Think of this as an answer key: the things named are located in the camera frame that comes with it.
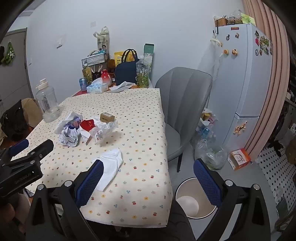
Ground clear bottle with green contents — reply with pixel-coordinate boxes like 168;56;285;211
136;55;150;88

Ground clear plastic bag with greens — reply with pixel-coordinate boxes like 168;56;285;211
194;138;228;169

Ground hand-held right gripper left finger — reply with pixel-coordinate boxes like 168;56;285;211
25;159;104;241

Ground orange and white box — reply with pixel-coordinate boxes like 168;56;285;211
228;148;251;171

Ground white trash bin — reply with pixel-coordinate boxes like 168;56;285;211
174;177;223;219

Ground brown wicker basket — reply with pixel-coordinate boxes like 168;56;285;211
214;16;228;27

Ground crumpled clear plastic bag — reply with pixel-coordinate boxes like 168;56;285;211
89;120;119;146

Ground white tissue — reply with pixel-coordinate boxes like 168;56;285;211
91;148;122;192

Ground gold fridge magnet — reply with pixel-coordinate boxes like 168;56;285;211
233;120;247;135

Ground pack of blue bottles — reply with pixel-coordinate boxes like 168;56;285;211
196;126;213;139

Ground brown chair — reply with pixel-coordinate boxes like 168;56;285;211
21;98;43;128

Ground pink curtain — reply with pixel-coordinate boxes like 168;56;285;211
242;0;290;160

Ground red and white carton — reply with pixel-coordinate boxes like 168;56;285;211
80;119;96;145

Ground grey upholstered chair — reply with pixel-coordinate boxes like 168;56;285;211
155;67;213;173

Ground black pen holder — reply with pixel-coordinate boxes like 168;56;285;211
92;65;102;80

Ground yellow snack packet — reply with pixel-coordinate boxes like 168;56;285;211
114;51;137;66

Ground tall green box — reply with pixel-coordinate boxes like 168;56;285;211
143;43;154;78

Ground blue white tissue pack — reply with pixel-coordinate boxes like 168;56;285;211
86;77;109;94

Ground person's black trouser leg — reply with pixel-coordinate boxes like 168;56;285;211
166;202;197;241

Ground white paper bag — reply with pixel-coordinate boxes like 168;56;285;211
93;27;110;55

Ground cluster of fridge magnets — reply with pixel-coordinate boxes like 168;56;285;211
254;30;273;56

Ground navy lunch bag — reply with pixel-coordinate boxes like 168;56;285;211
114;49;139;86

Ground black bag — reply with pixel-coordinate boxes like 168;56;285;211
0;100;29;142

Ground green hanging toy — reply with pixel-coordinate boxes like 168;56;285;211
0;41;15;66

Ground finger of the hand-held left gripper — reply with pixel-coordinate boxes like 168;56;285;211
28;139;54;161
9;138;30;156

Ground grey door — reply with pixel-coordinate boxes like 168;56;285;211
0;28;30;112

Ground white papers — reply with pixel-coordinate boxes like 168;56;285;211
109;81;136;93

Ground small wire basket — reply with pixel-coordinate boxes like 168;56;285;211
225;16;243;25

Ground crumpled white printed wrapper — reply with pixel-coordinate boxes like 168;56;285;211
58;128;80;148

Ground blue peach snack packet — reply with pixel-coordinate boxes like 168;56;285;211
54;111;84;134

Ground large clear water jug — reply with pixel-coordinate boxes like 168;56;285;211
35;79;61;123

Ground black wire basket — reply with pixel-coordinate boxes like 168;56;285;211
81;52;110;68

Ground small brown cardboard box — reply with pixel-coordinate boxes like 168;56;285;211
100;112;116;123

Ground white fridge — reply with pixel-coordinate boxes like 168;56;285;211
208;23;273;151

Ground thin white plastic bag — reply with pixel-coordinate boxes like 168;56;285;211
210;37;226;79

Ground floral cream tablecloth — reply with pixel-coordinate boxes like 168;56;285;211
14;88;174;229

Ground green paper card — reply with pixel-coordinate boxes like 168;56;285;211
240;13;257;26

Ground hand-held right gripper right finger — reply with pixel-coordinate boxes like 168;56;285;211
193;158;271;241

